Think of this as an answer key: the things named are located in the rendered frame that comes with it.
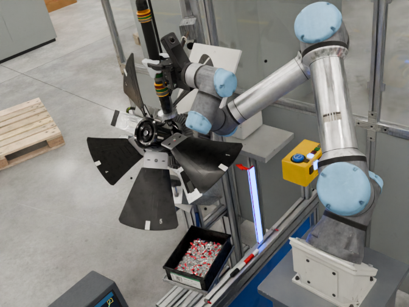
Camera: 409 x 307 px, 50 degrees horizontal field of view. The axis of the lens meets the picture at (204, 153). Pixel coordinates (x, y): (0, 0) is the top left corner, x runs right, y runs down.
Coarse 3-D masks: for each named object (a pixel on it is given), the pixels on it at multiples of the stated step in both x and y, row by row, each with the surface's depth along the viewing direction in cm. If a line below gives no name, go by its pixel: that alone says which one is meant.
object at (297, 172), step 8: (304, 144) 166; (312, 144) 166; (296, 152) 163; (304, 152) 162; (320, 152) 161; (288, 160) 160; (312, 160) 158; (288, 168) 160; (296, 168) 158; (304, 168) 155; (288, 176) 163; (296, 176) 160; (304, 176) 157; (312, 176) 161; (304, 184) 159
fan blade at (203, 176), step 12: (180, 144) 159; (192, 144) 158; (204, 144) 157; (216, 144) 155; (228, 144) 154; (240, 144) 152; (180, 156) 154; (192, 156) 153; (204, 156) 152; (216, 156) 151; (192, 168) 150; (204, 168) 149; (216, 168) 148; (228, 168) 147; (192, 180) 148; (204, 180) 146; (216, 180) 145; (204, 192) 145
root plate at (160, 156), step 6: (144, 156) 166; (150, 156) 166; (156, 156) 167; (162, 156) 167; (144, 162) 165; (150, 162) 166; (156, 162) 166; (162, 162) 167; (156, 168) 166; (162, 168) 167
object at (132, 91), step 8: (128, 64) 177; (128, 72) 178; (128, 80) 181; (136, 80) 171; (128, 88) 184; (136, 88) 173; (128, 96) 188; (136, 96) 175; (136, 104) 183; (144, 112) 174
